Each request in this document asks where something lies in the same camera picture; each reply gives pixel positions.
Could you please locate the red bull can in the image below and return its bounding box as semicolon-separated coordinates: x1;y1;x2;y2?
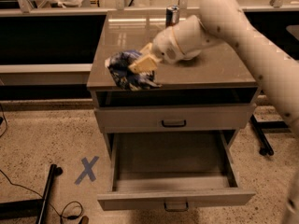
165;5;179;27

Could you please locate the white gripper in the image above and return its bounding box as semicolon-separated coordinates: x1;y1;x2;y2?
128;27;183;74

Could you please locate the black stand leg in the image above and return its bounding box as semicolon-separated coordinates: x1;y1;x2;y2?
250;115;289;156
0;164;63;224

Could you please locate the open middle drawer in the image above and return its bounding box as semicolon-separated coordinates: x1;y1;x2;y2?
98;131;255;212

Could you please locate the closed upper drawer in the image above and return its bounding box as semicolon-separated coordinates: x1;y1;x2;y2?
94;105;256;133

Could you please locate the blue tape cross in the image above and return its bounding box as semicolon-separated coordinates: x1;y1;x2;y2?
75;156;99;185

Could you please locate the black floor cable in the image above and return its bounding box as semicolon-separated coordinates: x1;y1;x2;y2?
0;168;85;224

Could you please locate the black stand leg left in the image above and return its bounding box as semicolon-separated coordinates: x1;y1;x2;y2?
0;164;63;224

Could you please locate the blue chip bag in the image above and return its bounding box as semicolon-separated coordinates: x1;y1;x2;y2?
105;50;161;91

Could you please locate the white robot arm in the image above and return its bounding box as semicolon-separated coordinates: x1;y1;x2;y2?
129;0;299;135

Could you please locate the black stand leg right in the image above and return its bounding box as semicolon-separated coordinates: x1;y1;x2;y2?
250;115;289;156

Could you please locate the grey drawer cabinet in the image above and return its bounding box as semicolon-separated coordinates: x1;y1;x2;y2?
87;11;259;149

